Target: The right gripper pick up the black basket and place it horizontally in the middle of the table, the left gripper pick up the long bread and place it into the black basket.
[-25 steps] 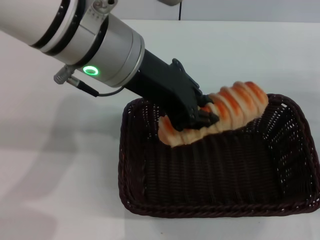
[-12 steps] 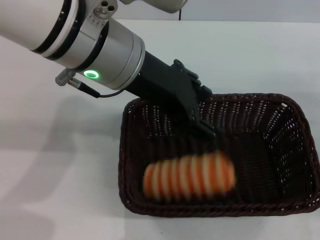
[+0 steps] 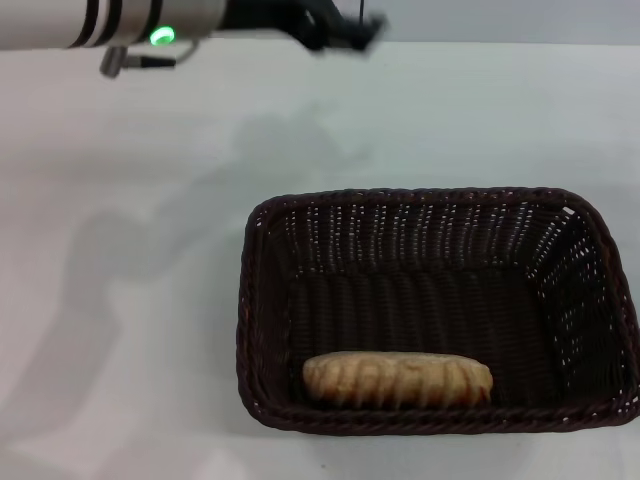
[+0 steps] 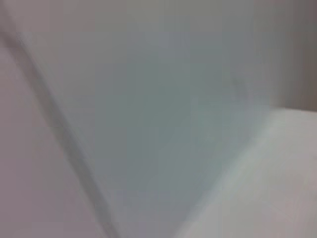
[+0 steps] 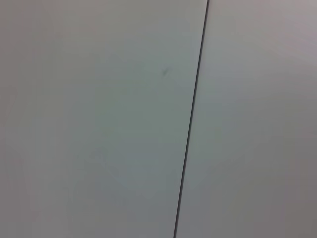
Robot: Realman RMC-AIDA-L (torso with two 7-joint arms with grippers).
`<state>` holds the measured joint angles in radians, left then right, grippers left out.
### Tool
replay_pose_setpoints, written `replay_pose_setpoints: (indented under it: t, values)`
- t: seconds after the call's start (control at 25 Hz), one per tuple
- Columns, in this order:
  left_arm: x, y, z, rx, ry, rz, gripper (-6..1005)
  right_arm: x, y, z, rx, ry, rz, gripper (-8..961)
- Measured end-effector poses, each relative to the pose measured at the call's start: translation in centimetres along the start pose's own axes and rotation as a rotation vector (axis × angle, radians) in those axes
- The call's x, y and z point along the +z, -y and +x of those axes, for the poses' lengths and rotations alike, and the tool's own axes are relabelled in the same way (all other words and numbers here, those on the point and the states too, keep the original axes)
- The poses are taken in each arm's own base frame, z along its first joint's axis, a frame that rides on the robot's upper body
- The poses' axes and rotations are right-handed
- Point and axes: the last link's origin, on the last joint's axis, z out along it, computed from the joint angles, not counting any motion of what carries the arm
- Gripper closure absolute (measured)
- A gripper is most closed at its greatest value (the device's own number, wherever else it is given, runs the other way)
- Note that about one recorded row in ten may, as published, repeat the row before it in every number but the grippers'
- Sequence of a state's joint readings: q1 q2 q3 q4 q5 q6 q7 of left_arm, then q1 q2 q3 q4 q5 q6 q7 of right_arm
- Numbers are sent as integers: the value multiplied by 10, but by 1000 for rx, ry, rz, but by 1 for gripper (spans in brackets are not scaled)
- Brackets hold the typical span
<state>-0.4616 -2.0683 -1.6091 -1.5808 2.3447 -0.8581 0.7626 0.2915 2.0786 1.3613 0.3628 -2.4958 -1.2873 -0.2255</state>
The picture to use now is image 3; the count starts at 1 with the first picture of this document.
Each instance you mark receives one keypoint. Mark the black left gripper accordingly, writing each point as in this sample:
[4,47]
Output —
[272,15]

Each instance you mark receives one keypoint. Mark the dark brown woven basket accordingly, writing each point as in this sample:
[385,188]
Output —
[430,280]

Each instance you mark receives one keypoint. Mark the striped orange bread loaf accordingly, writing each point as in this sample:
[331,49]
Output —
[397,381]

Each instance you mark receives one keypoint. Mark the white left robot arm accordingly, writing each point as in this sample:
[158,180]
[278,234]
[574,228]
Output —
[100,20]

